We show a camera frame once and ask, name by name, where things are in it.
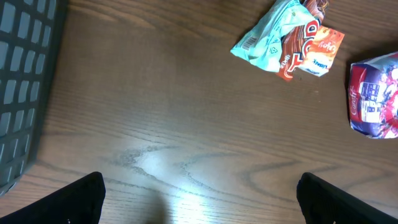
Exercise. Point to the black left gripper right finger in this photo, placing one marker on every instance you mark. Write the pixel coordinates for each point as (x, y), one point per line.
(323, 203)

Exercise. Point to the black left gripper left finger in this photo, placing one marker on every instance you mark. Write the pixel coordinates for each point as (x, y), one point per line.
(78, 202)

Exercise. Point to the purple pantyliner pack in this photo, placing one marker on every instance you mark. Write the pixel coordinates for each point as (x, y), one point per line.
(372, 97)

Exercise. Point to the brown orange chocolate bar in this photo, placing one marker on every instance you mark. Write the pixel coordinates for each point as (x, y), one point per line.
(296, 44)

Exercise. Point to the mint green wipes pack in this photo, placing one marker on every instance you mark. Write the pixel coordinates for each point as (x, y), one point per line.
(262, 45)

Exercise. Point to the grey plastic basket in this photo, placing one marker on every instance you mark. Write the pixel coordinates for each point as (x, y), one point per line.
(31, 33)

